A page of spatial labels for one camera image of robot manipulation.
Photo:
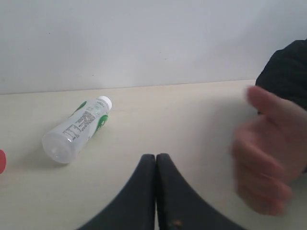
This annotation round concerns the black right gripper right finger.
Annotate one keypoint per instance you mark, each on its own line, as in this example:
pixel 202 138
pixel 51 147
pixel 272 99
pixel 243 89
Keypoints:
pixel 179 207

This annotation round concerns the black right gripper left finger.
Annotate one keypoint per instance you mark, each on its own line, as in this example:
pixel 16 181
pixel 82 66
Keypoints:
pixel 134 206

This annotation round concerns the clear bottle green white label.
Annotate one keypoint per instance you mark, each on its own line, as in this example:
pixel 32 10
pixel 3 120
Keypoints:
pixel 64 142

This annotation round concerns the clear cola bottle red label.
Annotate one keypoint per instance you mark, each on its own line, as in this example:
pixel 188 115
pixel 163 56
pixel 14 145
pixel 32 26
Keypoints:
pixel 2 161

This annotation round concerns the person's open right hand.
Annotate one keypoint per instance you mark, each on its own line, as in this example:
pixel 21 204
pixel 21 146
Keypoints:
pixel 269 152

